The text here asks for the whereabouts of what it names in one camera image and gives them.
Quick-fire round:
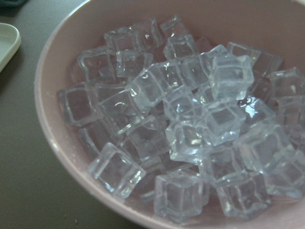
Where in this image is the pile of clear ice cubes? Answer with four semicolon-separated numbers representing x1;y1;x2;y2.
58;15;305;224

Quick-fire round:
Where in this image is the pink bowl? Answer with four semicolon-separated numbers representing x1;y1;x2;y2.
35;0;305;229

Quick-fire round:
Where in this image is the cream rabbit tray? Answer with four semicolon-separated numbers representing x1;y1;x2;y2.
0;23;21;72

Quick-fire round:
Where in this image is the grey folded cloth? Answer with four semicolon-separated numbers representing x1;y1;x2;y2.
0;0;27;8

